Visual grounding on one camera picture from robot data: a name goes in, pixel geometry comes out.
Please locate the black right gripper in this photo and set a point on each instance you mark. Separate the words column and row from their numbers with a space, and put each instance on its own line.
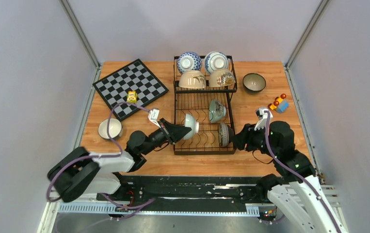
column 246, row 136

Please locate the blue white porcelain bowl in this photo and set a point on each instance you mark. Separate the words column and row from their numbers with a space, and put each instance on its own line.
column 215, row 60

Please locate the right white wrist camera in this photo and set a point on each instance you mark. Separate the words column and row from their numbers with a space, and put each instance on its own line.
column 263, row 114

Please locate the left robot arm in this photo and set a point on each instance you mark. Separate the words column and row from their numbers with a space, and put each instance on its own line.
column 83, row 172

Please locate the green floral bowl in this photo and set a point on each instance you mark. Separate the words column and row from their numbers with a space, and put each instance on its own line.
column 216, row 111

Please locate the blue white patterned bowl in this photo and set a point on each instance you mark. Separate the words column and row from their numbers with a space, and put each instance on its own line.
column 225, row 132

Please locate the black white chessboard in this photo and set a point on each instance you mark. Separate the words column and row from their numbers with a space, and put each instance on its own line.
column 135, row 76

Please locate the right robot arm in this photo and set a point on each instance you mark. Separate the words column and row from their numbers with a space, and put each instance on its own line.
column 297, row 192

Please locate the yellow toy block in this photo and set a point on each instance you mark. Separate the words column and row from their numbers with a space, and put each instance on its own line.
column 132, row 96

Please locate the pale green ribbed bowl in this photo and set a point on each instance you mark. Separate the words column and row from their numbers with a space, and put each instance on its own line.
column 190, row 122

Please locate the teal white striped bowl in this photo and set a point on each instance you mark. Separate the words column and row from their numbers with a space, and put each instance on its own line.
column 110, row 129

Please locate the cream leaf bowl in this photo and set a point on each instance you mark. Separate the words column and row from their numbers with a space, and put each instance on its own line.
column 192, row 79

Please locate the dark blue glazed bowl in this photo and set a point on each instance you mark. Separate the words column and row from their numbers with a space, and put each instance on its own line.
column 253, row 83

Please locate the cream painted bowl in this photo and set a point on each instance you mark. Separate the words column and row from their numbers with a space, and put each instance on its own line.
column 221, row 78

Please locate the black wire dish rack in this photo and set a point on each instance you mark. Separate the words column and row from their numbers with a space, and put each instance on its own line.
column 196, row 102

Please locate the orange blue toy blocks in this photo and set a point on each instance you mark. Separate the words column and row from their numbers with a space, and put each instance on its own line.
column 279, row 104

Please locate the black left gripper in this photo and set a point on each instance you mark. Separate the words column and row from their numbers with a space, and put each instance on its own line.
column 175, row 132

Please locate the blue diamond pattern bowl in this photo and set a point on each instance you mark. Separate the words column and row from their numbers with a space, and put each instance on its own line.
column 189, row 61

